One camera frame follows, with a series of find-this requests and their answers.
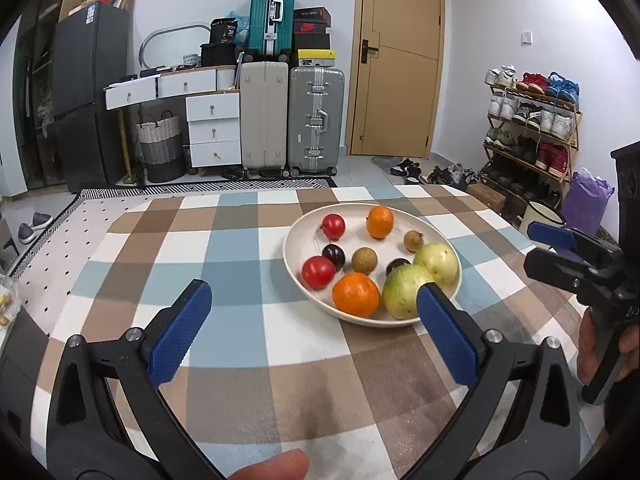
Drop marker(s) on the orange mandarin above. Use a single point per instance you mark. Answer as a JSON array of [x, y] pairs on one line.
[[380, 222], [356, 294]]

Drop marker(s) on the black door handle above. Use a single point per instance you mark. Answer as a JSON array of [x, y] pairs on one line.
[[367, 51]]

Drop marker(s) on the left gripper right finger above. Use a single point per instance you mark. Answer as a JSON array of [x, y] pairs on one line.
[[540, 437]]

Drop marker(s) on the yellow box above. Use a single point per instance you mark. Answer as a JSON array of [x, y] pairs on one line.
[[316, 57]]

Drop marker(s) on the person's left hand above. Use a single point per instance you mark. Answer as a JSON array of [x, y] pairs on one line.
[[291, 465]]

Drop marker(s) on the beige suitcase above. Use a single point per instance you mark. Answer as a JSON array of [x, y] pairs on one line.
[[264, 115]]

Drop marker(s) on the person's right hand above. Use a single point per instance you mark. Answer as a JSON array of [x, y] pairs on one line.
[[587, 362]]

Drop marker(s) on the woven laundry basket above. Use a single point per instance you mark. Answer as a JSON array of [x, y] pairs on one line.
[[161, 147]]

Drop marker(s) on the white enamel bucket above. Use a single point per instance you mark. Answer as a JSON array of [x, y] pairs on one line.
[[539, 212]]

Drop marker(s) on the yellow-green passion fruit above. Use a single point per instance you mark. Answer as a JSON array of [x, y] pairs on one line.
[[440, 260]]

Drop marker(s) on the dotted floor rug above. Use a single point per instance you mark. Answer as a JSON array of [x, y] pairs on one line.
[[116, 257]]

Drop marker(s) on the dark cherry with stem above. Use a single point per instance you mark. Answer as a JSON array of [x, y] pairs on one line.
[[335, 254]]

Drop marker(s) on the purple bag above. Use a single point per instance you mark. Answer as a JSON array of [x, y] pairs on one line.
[[585, 202]]

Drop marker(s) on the black shoe boxes stack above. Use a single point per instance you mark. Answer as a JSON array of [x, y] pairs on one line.
[[311, 28]]

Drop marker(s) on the wooden shoe rack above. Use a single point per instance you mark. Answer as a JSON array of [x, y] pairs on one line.
[[533, 135]]

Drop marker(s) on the checkered tablecloth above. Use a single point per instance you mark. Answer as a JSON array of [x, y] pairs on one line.
[[363, 402]]

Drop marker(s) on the white drawer desk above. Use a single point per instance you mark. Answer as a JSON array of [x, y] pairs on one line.
[[210, 100]]

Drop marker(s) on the red cherry tomato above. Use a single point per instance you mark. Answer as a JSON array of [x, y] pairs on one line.
[[318, 272], [333, 226]]

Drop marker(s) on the cardboard box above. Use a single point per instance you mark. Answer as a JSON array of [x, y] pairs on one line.
[[493, 199]]

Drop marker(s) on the grey slippers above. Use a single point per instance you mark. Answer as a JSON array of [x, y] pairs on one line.
[[27, 232]]

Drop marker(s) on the silver suitcase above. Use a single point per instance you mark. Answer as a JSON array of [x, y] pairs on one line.
[[315, 113]]

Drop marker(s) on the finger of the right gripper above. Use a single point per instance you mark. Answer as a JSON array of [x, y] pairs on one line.
[[549, 268], [582, 246]]

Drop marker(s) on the teal suitcase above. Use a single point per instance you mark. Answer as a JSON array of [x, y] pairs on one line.
[[270, 34]]

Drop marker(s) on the wooden door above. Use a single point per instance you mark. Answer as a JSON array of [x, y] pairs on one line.
[[393, 99]]

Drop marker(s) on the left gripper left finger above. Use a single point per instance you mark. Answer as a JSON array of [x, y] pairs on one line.
[[107, 417]]

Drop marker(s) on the black refrigerator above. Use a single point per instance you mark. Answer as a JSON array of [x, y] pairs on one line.
[[89, 54]]

